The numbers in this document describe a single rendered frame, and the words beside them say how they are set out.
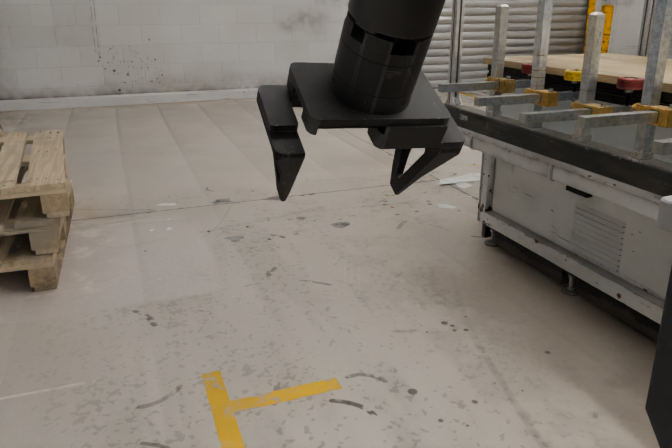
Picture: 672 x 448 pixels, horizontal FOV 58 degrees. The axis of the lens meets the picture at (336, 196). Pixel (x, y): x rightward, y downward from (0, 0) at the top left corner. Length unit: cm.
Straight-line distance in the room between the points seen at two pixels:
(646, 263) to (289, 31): 611
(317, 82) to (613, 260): 213
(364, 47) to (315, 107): 5
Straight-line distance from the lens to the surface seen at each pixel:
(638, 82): 218
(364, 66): 38
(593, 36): 211
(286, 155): 39
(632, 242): 240
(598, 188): 215
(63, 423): 199
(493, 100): 217
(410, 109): 42
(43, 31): 752
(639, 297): 238
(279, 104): 42
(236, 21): 764
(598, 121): 178
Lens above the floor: 114
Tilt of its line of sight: 18 degrees down
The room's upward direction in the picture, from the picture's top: straight up
